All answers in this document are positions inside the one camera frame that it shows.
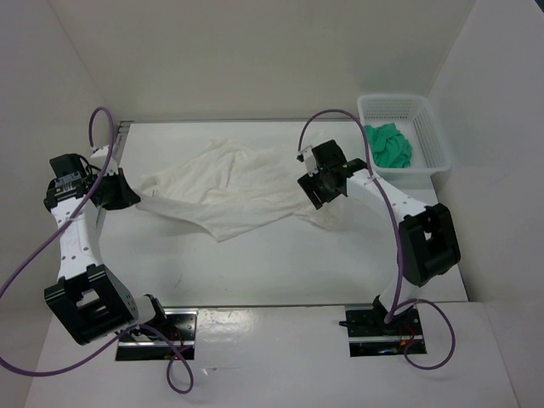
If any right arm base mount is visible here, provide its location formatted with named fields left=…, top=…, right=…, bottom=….
left=338, top=297, right=427, bottom=357

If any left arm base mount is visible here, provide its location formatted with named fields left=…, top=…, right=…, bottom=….
left=115, top=308, right=198, bottom=362

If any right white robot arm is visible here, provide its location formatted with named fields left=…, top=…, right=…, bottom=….
left=297, top=140, right=461, bottom=334

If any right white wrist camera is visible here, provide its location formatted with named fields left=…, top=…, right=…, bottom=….
left=297, top=144, right=319, bottom=177

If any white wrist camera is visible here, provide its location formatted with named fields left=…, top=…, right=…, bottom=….
left=297, top=144, right=319, bottom=177
left=89, top=146, right=119, bottom=176

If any white tank top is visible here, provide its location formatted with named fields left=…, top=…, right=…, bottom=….
left=136, top=139, right=345, bottom=241

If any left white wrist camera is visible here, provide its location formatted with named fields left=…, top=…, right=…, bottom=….
left=89, top=146, right=119, bottom=176

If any white plastic basket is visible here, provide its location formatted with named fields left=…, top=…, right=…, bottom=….
left=357, top=93, right=451, bottom=188

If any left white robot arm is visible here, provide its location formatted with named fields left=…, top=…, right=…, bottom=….
left=44, top=148, right=169, bottom=345

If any green tank top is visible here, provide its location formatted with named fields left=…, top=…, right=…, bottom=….
left=364, top=123, right=412, bottom=168

